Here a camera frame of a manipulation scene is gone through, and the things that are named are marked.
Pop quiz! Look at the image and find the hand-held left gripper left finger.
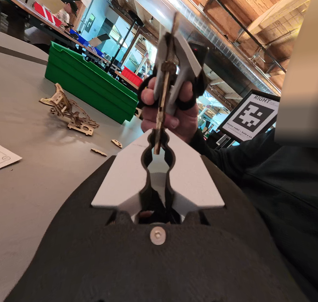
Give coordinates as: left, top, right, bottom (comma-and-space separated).
91, 129, 153, 223

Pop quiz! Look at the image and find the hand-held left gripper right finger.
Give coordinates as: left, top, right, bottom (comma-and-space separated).
163, 128, 226, 222

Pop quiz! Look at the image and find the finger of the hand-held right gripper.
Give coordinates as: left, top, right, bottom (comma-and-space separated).
173, 37, 203, 78
154, 24, 173, 80

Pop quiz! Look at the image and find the long wooden model rod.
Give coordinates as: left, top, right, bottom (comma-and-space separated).
153, 11, 180, 156

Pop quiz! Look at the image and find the person's right forearm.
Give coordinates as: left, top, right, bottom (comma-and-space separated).
190, 128, 318, 208

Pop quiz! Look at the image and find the partly built wooden model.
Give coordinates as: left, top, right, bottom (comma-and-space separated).
39, 83, 100, 137

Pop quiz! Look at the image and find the person's right hand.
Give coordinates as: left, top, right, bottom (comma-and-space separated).
140, 80, 200, 144

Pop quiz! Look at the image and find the short red plastic bin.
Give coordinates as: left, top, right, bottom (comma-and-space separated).
121, 66, 144, 87

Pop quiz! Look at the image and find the green plastic bin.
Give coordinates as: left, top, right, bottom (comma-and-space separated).
45, 41, 139, 125

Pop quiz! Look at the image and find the black framed marker sign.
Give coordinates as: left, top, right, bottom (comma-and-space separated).
218, 89, 281, 143

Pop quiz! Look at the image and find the small blue plastic bin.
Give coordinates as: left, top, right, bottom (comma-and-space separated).
70, 29, 89, 47

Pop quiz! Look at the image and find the paper instruction sheet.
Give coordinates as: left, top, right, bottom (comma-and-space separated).
0, 145, 23, 169

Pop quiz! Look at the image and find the long red plastic bin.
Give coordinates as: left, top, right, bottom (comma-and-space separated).
33, 1, 62, 27

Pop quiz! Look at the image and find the silver ventilation duct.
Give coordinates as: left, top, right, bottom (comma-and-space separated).
171, 0, 282, 95

